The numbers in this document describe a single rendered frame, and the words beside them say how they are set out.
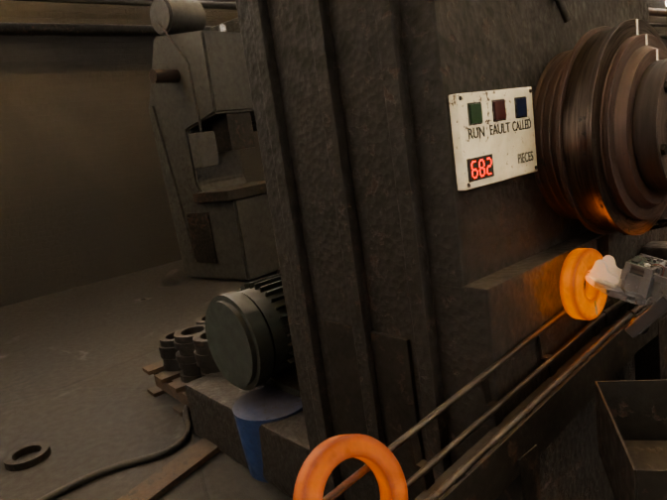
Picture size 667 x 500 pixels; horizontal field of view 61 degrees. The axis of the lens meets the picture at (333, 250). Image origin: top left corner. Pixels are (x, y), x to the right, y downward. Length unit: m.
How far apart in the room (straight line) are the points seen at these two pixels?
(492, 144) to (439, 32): 0.24
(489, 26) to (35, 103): 6.01
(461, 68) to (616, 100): 0.33
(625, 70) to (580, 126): 0.15
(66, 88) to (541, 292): 6.22
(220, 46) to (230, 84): 0.34
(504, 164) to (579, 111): 0.18
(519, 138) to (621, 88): 0.21
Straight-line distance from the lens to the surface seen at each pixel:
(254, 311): 2.09
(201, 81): 5.34
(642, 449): 1.14
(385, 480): 0.92
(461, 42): 1.16
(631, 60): 1.36
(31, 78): 6.92
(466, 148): 1.11
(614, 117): 1.28
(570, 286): 1.26
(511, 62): 1.30
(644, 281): 1.24
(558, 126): 1.26
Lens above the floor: 1.19
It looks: 11 degrees down
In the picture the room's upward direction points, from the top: 8 degrees counter-clockwise
